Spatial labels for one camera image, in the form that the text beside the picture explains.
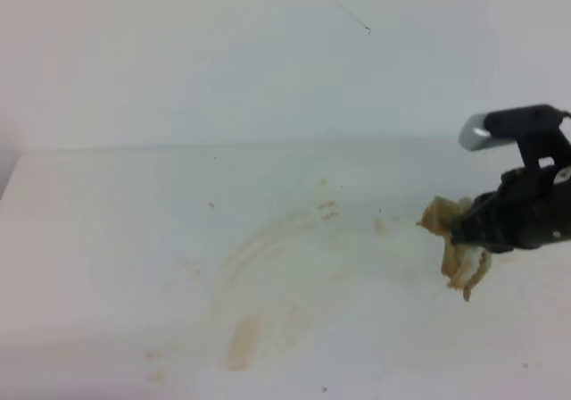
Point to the green stained rag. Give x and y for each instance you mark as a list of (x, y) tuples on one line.
[(464, 265)]

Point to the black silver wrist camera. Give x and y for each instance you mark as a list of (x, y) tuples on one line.
[(535, 129)]

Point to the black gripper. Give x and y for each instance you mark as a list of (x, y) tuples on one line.
[(529, 209)]

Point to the brown coffee stain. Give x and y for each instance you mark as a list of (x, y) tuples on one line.
[(257, 271)]

